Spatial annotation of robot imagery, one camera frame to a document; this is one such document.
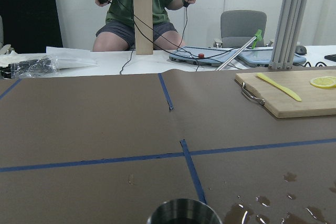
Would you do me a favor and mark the steel double jigger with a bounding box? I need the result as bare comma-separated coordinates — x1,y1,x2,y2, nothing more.
146,198,223,224

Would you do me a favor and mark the person in green shirt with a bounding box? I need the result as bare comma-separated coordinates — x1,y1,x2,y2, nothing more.
93,0,196,52

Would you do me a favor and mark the grey office chair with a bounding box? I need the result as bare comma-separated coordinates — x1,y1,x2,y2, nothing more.
213,10,267,48

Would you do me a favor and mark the blue teach pendant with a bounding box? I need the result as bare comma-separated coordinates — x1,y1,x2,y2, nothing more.
236,47,307,67
169,46,237,67

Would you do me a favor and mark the plastic bag with parts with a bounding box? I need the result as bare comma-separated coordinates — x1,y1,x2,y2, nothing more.
1,55,58,79

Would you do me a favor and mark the black computer mouse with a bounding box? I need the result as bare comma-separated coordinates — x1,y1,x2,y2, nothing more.
295,45,307,56

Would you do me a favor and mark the yellow plastic knife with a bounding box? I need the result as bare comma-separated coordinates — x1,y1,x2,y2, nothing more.
256,72,302,102

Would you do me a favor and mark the bamboo cutting board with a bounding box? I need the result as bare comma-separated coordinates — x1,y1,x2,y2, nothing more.
234,69,336,119

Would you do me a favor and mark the black keyboard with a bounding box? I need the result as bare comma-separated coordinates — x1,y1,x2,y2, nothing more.
324,54,336,62

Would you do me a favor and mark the lemon slice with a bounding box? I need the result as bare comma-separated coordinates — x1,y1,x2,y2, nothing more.
310,76,335,89

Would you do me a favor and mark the wooden post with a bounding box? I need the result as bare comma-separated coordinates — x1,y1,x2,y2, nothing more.
133,0,153,55

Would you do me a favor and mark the aluminium frame post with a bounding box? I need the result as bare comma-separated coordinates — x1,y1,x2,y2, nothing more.
269,0,307,70

